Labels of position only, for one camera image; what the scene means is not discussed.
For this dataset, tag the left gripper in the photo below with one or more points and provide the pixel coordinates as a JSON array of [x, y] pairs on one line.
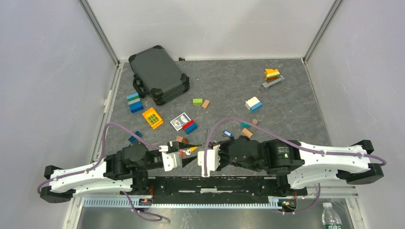
[[178, 145]]

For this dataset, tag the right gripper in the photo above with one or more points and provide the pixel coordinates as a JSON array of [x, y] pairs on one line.
[[223, 143]]

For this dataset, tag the metal keyring plate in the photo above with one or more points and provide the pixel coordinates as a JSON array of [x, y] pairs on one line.
[[207, 138]]

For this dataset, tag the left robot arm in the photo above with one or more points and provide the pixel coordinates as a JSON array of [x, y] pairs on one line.
[[124, 171]]

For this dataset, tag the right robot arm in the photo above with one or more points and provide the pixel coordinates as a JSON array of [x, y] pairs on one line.
[[296, 165]]

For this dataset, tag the blue key tag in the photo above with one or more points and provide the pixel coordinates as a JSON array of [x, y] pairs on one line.
[[227, 134]]

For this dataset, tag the light wooden block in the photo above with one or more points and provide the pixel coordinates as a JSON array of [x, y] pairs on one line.
[[179, 139]]

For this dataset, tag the orange wooden block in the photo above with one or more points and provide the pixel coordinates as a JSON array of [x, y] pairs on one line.
[[246, 132]]

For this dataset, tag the teal wooden block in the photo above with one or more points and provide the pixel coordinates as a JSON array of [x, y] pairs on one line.
[[245, 125]]

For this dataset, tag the red blue lego block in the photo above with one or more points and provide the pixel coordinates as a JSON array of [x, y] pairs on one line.
[[190, 127]]

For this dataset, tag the playing card box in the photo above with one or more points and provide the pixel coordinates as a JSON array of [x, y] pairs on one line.
[[179, 121]]

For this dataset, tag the yellow lego plate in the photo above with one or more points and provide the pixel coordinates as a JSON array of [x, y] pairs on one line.
[[153, 118]]

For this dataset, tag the tan wooden block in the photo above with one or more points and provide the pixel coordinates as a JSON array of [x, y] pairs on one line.
[[205, 104]]

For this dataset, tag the white blue lego block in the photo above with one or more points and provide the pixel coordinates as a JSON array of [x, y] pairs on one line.
[[253, 104]]

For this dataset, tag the green lego brick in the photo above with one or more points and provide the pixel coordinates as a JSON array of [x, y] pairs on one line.
[[197, 101]]

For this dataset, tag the blue green white lego stack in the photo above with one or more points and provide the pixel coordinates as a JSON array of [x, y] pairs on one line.
[[134, 103]]

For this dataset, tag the grey lego piece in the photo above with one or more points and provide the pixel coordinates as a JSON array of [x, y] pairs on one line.
[[266, 85]]

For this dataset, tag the black hard case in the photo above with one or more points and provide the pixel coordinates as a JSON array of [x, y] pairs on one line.
[[157, 74]]

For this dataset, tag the plastic water bottle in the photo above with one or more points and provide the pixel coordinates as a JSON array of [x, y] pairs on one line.
[[330, 218]]

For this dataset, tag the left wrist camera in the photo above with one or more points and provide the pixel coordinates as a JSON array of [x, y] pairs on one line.
[[170, 160]]

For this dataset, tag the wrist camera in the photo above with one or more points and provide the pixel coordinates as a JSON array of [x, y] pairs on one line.
[[170, 160], [208, 161]]

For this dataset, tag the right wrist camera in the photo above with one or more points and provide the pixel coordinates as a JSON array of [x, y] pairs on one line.
[[208, 161]]

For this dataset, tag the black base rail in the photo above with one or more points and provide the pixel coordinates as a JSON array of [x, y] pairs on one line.
[[213, 190]]

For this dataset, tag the white cable duct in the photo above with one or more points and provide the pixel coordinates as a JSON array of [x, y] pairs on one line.
[[123, 202]]

